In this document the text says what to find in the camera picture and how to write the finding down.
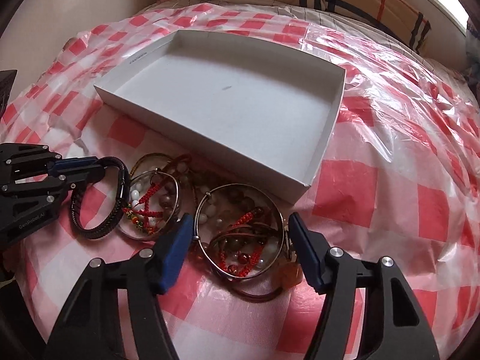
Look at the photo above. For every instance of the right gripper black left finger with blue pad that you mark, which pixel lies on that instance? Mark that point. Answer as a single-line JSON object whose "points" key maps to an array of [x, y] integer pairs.
{"points": [[88, 325]]}

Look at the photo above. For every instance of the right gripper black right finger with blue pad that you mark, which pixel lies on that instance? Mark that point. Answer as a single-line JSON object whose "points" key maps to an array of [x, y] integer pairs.
{"points": [[394, 324]]}

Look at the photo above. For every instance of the red white checkered plastic sheet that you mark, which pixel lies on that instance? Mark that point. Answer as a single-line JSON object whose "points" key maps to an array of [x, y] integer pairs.
{"points": [[400, 177]]}

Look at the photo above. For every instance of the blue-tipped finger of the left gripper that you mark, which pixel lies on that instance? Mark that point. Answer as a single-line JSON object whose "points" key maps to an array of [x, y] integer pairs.
{"points": [[90, 166]]}

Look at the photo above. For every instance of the orange stone pendant charm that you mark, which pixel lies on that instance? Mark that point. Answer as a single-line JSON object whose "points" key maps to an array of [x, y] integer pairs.
{"points": [[288, 275]]}

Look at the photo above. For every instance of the silver patterned bangle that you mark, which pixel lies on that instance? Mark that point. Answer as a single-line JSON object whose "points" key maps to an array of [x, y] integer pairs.
{"points": [[240, 231]]}

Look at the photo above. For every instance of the white shallow cardboard box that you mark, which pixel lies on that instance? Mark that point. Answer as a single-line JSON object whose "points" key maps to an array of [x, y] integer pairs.
{"points": [[259, 109]]}

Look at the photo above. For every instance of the thin silver bangle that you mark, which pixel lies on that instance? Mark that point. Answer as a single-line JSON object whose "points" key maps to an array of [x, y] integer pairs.
{"points": [[153, 205]]}

